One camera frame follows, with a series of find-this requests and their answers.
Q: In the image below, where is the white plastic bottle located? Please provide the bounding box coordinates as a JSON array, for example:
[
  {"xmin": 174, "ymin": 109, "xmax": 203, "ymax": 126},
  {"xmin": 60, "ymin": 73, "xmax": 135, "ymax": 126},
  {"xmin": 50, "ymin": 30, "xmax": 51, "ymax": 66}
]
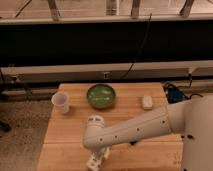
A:
[{"xmin": 86, "ymin": 153, "xmax": 105, "ymax": 171}]

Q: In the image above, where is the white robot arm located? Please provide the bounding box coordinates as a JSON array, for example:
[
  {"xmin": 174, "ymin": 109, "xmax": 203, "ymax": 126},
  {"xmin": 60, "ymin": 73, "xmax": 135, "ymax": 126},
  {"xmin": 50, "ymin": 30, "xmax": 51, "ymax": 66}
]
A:
[{"xmin": 82, "ymin": 96, "xmax": 213, "ymax": 171}]

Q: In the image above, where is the green ceramic bowl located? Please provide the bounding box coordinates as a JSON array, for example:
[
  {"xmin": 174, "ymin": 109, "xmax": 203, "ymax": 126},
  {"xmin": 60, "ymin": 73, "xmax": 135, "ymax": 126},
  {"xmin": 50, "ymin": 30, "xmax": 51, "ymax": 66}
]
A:
[{"xmin": 86, "ymin": 84, "xmax": 116, "ymax": 109}]

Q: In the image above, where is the black smartphone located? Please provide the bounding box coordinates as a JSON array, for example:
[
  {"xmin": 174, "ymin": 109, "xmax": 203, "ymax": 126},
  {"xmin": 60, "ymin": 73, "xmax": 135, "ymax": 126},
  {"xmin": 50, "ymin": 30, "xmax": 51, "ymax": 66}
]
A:
[{"xmin": 129, "ymin": 141, "xmax": 138, "ymax": 146}]

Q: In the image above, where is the translucent plastic cup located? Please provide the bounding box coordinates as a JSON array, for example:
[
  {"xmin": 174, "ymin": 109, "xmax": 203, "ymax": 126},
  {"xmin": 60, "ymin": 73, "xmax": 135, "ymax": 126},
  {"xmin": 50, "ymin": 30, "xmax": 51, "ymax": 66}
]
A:
[{"xmin": 51, "ymin": 92, "xmax": 69, "ymax": 114}]

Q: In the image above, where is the blue box on floor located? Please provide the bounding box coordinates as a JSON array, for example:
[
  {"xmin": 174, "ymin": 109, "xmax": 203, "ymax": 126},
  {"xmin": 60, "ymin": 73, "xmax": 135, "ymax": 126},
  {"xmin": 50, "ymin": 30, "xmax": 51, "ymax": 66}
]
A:
[{"xmin": 167, "ymin": 89, "xmax": 183, "ymax": 104}]

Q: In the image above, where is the black floor cable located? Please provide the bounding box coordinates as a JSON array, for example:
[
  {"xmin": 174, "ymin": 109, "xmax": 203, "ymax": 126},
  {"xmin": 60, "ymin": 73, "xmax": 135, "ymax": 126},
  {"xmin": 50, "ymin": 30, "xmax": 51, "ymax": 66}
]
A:
[{"xmin": 162, "ymin": 73, "xmax": 204, "ymax": 101}]

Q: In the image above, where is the black hanging cable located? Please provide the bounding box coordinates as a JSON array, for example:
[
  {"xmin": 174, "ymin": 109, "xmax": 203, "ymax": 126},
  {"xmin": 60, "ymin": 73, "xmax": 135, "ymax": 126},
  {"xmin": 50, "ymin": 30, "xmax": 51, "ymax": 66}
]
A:
[{"xmin": 119, "ymin": 12, "xmax": 153, "ymax": 81}]

